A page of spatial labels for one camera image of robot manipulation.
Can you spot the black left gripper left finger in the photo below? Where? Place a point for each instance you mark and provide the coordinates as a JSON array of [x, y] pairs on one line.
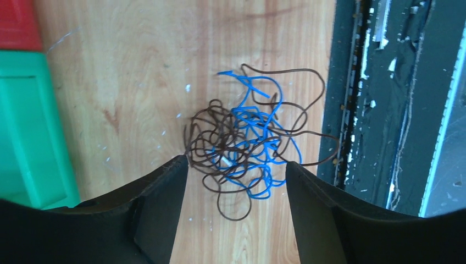
[[135, 223]]

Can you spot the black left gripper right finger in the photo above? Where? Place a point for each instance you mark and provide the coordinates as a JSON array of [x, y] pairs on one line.
[[333, 226]]

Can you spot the green plastic bin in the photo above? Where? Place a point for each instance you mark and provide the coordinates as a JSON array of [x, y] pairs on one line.
[[35, 166]]

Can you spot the red plastic bin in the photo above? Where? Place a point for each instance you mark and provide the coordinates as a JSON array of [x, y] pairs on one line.
[[19, 26]]

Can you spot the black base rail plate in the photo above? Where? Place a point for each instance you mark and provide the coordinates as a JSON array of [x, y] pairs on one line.
[[396, 102]]

